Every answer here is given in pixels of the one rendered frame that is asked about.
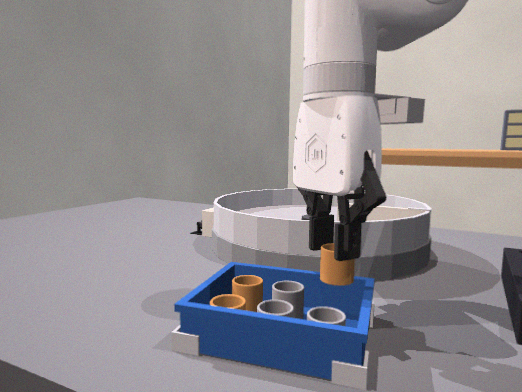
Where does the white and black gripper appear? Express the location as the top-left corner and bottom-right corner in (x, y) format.
(293, 91), (386, 261)

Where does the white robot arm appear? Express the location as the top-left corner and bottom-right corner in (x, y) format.
(303, 0), (468, 124)

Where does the bronze bushing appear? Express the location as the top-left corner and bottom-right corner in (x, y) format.
(210, 294), (246, 310)
(320, 243), (355, 286)
(232, 275), (263, 312)

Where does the blue open-top crate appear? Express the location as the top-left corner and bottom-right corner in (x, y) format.
(174, 262), (374, 380)

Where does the grey metal bushing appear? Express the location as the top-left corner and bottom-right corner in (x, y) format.
(257, 300), (294, 318)
(272, 281), (304, 320)
(307, 307), (346, 326)

